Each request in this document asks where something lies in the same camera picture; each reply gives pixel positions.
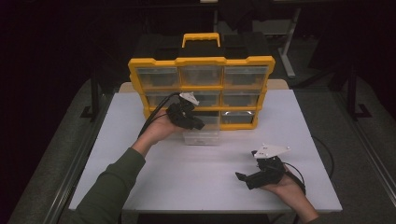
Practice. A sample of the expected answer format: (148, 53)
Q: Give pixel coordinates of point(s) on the white desk frame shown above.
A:
(291, 40)

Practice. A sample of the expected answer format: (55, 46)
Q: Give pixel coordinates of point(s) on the aluminium rail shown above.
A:
(367, 146)
(70, 174)

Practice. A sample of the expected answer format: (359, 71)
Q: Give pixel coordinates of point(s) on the yellow and black drawer organizer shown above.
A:
(202, 60)

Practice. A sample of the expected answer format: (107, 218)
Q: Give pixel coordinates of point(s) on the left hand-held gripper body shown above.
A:
(182, 115)

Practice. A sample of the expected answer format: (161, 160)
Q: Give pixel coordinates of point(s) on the person's left hand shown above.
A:
(158, 129)

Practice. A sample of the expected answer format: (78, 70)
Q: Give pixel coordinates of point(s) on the person's right hand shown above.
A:
(288, 188)

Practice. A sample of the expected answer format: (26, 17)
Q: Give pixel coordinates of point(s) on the clear plastic drawer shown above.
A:
(202, 138)

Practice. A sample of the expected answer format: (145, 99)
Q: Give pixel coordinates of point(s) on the black metal stand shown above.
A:
(352, 93)
(94, 93)

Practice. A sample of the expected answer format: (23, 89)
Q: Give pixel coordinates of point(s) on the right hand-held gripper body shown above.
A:
(267, 174)

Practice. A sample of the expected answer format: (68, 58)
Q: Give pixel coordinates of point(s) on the grid of clear organizer bins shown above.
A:
(158, 77)

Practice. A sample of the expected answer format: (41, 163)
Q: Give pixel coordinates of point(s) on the beige wooden board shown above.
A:
(278, 84)

